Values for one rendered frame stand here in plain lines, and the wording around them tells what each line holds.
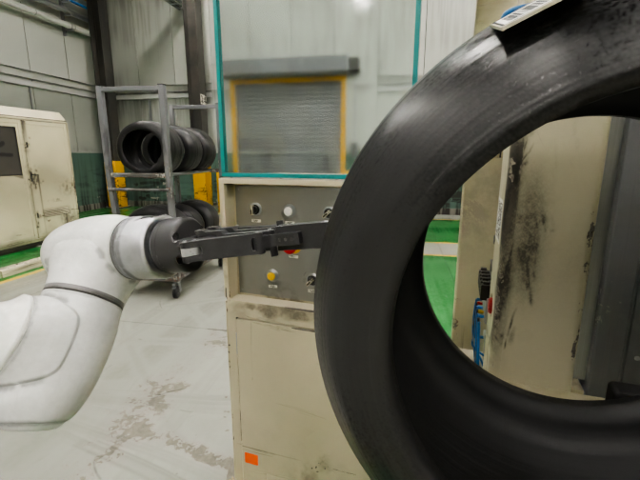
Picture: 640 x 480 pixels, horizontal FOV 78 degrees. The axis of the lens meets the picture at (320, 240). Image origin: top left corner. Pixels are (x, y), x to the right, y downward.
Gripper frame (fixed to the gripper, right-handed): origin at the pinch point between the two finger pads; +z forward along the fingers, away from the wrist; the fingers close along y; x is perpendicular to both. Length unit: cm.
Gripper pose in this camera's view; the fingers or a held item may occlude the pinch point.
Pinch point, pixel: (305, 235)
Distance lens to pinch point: 46.6
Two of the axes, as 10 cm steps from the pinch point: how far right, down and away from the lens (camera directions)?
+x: 1.3, 9.8, 1.6
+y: 3.4, -2.0, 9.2
